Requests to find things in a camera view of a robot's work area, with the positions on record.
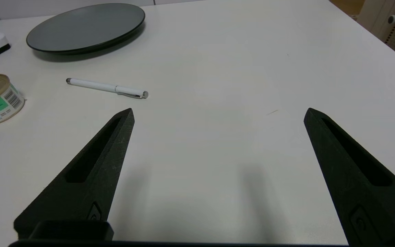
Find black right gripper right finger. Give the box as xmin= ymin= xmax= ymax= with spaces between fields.
xmin=303 ymin=108 xmax=395 ymax=247

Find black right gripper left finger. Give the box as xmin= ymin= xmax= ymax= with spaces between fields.
xmin=14 ymin=108 xmax=135 ymax=239

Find gray round plate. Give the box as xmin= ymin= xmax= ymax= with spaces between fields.
xmin=26 ymin=3 xmax=146 ymax=55

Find white pen silver clip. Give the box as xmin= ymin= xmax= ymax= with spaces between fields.
xmin=66 ymin=78 xmax=149 ymax=99

